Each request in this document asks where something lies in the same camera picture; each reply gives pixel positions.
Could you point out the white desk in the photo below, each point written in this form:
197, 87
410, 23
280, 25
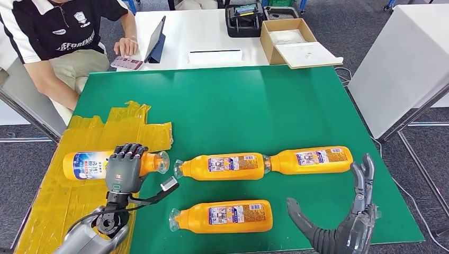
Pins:
196, 29

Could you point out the tablet in dark case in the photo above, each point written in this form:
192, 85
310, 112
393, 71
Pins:
156, 40

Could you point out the white foam pad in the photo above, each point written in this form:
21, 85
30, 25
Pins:
287, 36

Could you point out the person's left hand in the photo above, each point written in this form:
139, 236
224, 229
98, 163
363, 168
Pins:
127, 47

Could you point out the orange detergent bottle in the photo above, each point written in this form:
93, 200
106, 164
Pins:
291, 164
196, 170
80, 164
191, 219

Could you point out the green table mat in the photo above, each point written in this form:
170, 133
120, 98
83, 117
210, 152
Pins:
263, 105

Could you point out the open cardboard box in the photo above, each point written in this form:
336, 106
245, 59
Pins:
267, 43

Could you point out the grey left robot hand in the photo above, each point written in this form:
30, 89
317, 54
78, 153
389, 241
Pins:
122, 171

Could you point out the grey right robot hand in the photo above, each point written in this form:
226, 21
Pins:
347, 235

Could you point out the black equipment case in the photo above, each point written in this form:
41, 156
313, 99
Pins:
243, 31

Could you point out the white table with metal frame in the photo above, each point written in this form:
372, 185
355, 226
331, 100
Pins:
398, 63
21, 89

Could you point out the person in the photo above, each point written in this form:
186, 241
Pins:
42, 28
196, 5

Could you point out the yellow tape patch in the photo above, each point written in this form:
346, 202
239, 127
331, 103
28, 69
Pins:
52, 210

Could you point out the person's right forearm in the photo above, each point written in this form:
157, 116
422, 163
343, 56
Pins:
59, 91

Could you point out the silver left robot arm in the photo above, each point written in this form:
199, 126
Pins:
84, 242

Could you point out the white box lid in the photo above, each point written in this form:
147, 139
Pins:
305, 54

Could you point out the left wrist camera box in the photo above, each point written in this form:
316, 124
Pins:
170, 184

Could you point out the flat white box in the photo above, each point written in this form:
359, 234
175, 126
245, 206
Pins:
214, 57

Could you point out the grey foam case lid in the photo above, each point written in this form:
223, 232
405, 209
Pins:
282, 13

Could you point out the person's left forearm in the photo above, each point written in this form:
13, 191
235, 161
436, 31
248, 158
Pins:
130, 26

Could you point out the green plastic crate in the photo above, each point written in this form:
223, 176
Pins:
280, 2

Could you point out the pink smartphone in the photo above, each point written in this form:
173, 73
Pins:
127, 63

